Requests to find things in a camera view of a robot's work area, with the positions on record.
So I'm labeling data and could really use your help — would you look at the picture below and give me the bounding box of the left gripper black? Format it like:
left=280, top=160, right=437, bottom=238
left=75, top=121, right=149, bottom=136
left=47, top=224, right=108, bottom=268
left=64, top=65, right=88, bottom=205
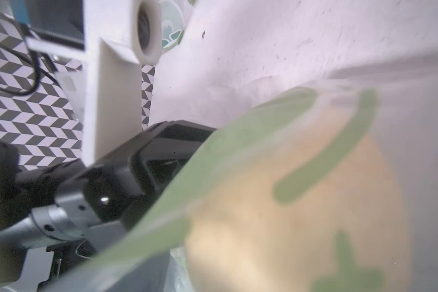
left=16, top=120, right=214, bottom=234

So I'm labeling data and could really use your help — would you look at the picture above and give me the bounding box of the zip bag with beige fruit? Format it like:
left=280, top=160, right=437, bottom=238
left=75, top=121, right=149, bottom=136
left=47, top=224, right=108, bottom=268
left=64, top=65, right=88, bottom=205
left=50, top=83, right=438, bottom=292

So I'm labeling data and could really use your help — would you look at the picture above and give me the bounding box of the zip bag with green pears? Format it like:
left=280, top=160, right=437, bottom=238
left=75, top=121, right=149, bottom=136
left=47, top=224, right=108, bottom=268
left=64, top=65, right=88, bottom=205
left=158, top=0, right=197, bottom=54

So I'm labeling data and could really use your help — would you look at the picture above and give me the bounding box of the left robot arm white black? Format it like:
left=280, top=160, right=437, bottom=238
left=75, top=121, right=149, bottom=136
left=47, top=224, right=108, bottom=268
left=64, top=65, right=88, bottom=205
left=0, top=120, right=214, bottom=288

